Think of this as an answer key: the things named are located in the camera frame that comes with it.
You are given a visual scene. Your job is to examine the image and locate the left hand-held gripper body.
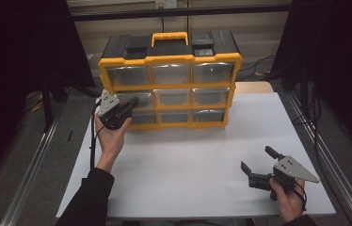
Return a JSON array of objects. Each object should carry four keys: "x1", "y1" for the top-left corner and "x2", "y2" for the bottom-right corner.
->
[{"x1": 97, "y1": 90, "x2": 134, "y2": 131}]

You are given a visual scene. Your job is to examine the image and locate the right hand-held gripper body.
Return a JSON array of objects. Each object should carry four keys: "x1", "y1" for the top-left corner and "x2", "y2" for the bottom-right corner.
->
[{"x1": 269, "y1": 155, "x2": 320, "y2": 202}]

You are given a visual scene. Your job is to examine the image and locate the clear organizer drawer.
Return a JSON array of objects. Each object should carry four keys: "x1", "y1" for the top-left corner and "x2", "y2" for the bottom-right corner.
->
[{"x1": 116, "y1": 89, "x2": 154, "y2": 108}]

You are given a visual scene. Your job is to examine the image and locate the yellow black drawer organizer cabinet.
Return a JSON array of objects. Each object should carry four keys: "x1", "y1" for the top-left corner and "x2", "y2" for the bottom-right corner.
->
[{"x1": 97, "y1": 29, "x2": 244, "y2": 132}]

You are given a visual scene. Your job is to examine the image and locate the person's left hand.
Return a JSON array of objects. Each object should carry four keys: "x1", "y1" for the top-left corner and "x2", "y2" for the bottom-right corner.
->
[{"x1": 93, "y1": 112, "x2": 134, "y2": 174}]

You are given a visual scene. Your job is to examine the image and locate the person's right hand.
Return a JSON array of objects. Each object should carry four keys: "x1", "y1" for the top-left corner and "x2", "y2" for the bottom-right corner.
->
[{"x1": 268, "y1": 177, "x2": 307, "y2": 224}]

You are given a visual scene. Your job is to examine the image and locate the set of clear plastic drawers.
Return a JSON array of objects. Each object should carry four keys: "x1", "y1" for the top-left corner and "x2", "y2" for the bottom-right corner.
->
[{"x1": 106, "y1": 61, "x2": 235, "y2": 125}]

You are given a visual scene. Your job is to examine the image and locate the black horizontal bar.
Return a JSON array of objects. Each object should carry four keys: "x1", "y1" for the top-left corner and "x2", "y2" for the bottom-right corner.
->
[{"x1": 70, "y1": 3, "x2": 293, "y2": 23}]

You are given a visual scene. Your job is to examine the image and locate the black curtain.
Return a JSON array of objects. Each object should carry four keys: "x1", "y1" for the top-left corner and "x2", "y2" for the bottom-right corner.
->
[
  {"x1": 271, "y1": 0, "x2": 352, "y2": 161},
  {"x1": 0, "y1": 0, "x2": 95, "y2": 189}
]

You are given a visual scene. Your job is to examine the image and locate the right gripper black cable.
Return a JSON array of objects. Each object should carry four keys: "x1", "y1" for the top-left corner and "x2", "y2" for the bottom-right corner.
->
[{"x1": 295, "y1": 182, "x2": 308, "y2": 212}]

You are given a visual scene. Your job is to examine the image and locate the aluminium floor rail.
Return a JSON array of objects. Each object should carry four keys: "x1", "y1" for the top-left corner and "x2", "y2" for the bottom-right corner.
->
[
  {"x1": 285, "y1": 90, "x2": 352, "y2": 226},
  {"x1": 0, "y1": 100, "x2": 65, "y2": 226}
]

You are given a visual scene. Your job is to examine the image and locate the black floor cables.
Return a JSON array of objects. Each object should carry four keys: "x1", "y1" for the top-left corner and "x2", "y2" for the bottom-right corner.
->
[{"x1": 291, "y1": 84, "x2": 324, "y2": 177}]

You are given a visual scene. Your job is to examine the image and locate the black stand post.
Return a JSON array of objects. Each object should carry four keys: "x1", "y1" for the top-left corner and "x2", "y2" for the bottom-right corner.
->
[{"x1": 42, "y1": 78, "x2": 55, "y2": 132}]

